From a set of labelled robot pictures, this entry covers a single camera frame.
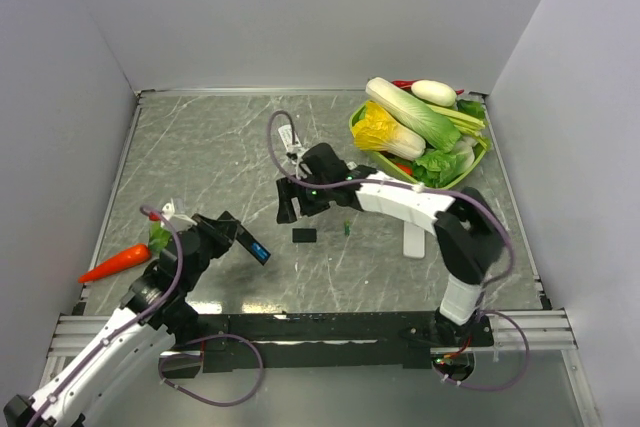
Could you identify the green lettuce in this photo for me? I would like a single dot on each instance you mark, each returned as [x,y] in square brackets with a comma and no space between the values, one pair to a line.
[437,169]

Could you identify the black remote control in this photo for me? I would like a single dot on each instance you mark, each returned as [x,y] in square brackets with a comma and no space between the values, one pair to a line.
[246,239]

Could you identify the yellow napa cabbage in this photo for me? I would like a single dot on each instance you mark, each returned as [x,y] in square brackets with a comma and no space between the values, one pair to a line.
[377,130]

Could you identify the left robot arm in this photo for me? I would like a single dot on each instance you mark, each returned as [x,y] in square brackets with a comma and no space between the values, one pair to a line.
[152,317]

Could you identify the orange carrot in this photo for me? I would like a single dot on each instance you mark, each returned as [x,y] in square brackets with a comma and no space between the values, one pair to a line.
[124,260]

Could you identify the white remote control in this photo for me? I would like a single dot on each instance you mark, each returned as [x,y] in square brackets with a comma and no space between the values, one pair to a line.
[413,245]

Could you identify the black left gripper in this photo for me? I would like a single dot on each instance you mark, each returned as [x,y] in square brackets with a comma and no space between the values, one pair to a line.
[220,231]

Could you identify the white radish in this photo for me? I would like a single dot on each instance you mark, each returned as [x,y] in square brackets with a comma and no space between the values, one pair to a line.
[434,92]

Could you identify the blue battery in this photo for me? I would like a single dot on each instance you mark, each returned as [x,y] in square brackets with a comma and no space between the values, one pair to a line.
[260,252]

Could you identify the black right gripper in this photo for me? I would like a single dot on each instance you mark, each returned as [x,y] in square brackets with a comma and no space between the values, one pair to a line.
[287,190]

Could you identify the black battery cover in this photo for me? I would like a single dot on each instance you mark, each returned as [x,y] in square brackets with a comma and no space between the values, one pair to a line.
[304,235]

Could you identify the green celery stalks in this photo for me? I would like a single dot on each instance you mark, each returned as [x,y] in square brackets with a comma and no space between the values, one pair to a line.
[469,117]

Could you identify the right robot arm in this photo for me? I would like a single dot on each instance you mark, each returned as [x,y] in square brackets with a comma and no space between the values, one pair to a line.
[469,236]

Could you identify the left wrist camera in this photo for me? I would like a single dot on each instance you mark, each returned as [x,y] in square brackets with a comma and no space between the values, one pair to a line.
[174,212]

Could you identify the white remote with screen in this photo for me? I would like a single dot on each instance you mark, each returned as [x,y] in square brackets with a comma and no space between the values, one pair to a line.
[287,137]

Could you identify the green napa cabbage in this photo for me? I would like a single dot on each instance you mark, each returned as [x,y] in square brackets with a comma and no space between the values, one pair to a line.
[438,130]

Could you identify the green plastic tray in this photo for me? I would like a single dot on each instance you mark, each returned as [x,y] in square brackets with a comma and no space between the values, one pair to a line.
[401,169]

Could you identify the green leaf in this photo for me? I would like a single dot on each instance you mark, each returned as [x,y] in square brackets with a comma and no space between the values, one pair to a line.
[158,237]

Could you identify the red chili pepper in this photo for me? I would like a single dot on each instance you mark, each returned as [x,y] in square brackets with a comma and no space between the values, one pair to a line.
[403,84]

